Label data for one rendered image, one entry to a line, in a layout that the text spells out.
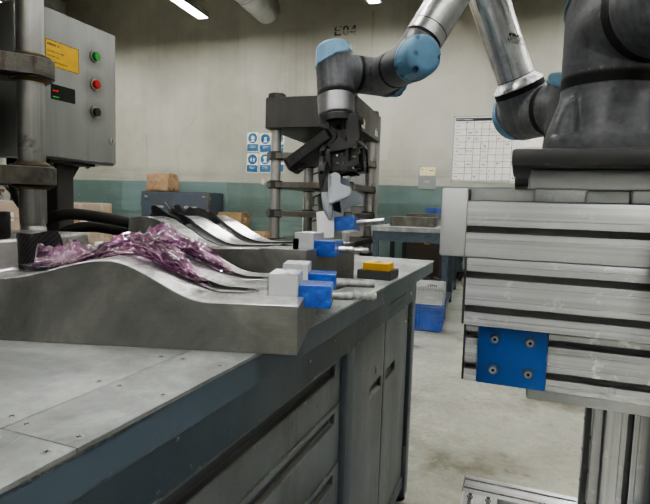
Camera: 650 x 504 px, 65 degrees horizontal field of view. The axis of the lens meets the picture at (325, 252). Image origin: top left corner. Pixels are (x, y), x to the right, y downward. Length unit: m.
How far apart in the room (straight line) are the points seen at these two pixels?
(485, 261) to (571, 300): 0.11
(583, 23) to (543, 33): 7.01
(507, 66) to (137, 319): 1.01
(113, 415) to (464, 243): 0.46
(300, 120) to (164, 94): 4.37
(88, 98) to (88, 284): 1.12
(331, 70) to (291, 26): 7.29
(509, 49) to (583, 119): 0.63
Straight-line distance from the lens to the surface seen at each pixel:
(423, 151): 7.47
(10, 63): 1.40
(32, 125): 1.40
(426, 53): 1.00
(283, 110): 5.18
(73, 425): 0.43
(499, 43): 1.31
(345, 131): 1.04
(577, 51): 0.75
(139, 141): 9.29
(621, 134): 0.70
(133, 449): 0.44
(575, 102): 0.73
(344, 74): 1.07
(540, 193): 0.70
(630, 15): 0.68
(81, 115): 1.67
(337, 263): 1.00
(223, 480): 0.71
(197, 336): 0.59
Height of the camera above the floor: 0.96
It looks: 5 degrees down
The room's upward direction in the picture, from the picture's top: 2 degrees clockwise
